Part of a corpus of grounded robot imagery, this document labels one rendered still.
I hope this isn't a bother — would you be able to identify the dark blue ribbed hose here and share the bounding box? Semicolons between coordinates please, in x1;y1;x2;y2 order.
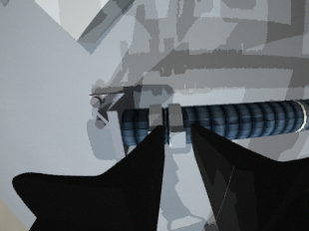
89;91;309;158

